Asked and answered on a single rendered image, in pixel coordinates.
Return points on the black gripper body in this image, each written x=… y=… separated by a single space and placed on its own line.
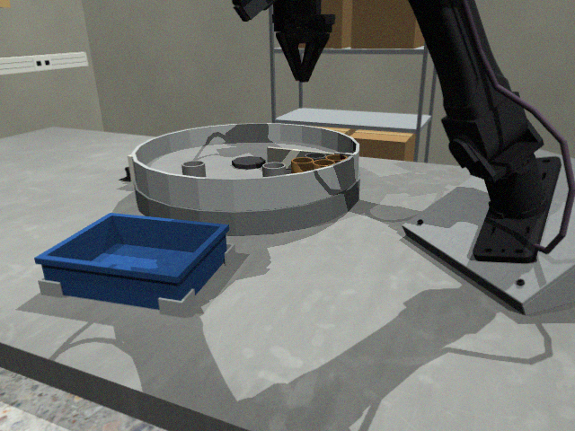
x=316 y=22

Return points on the blue plastic tray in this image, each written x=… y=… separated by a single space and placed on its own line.
x=192 y=251

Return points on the bronze bushing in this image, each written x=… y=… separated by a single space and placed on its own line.
x=322 y=163
x=336 y=157
x=302 y=164

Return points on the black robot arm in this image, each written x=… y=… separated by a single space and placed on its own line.
x=481 y=123

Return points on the grey metal bushing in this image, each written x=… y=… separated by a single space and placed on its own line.
x=316 y=156
x=273 y=172
x=199 y=171

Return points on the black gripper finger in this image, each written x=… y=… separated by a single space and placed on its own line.
x=309 y=47
x=293 y=40

